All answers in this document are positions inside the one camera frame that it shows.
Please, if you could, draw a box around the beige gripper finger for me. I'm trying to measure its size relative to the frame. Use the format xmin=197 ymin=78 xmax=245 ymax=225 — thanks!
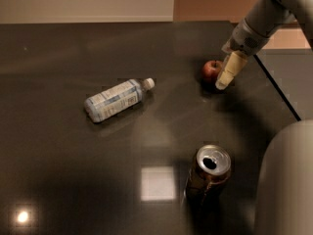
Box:
xmin=215 ymin=51 xmax=247 ymax=90
xmin=220 ymin=54 xmax=231 ymax=76

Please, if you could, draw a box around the red apple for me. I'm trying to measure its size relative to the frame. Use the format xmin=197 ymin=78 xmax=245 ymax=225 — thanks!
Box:
xmin=201 ymin=60 xmax=222 ymax=83

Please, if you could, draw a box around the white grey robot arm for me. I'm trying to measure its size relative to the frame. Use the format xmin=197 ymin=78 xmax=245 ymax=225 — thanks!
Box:
xmin=215 ymin=0 xmax=313 ymax=235

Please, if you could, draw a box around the open gold soda can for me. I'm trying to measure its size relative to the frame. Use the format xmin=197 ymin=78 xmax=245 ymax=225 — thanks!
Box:
xmin=185 ymin=145 xmax=232 ymax=206

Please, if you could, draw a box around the clear plastic water bottle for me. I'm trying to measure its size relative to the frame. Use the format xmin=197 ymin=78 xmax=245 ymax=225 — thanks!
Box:
xmin=84 ymin=78 xmax=155 ymax=123

